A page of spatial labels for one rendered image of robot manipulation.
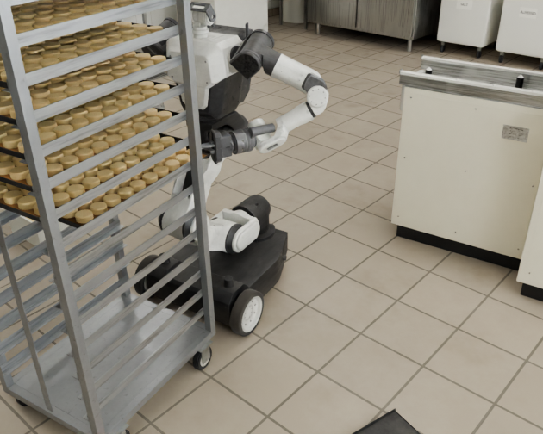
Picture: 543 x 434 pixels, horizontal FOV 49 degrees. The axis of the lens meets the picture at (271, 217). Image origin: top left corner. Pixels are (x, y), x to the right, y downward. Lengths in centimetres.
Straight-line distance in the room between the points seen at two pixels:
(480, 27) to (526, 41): 48
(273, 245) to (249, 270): 23
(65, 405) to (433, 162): 195
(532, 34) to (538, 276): 384
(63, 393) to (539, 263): 203
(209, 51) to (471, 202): 150
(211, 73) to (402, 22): 462
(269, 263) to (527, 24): 432
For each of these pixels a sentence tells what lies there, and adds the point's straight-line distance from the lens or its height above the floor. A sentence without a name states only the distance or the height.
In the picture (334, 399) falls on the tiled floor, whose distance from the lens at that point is 239.
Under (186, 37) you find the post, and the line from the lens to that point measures 190.
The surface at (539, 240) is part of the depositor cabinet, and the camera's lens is 286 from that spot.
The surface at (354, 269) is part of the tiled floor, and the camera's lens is 305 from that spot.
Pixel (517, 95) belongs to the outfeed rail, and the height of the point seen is 88.
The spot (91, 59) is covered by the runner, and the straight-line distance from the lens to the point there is 167.
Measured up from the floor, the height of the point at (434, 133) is 63.
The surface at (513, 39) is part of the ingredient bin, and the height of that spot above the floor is 26.
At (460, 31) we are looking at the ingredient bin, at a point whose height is 26.
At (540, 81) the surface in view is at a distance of 312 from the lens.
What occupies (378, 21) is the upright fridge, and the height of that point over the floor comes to 28.
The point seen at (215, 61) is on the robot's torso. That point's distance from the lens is 226.
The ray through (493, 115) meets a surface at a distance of 289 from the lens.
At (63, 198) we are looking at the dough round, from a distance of 173.
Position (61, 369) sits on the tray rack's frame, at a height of 15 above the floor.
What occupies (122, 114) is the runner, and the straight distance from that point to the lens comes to 177.
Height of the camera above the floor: 174
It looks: 30 degrees down
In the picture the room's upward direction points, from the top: 1 degrees counter-clockwise
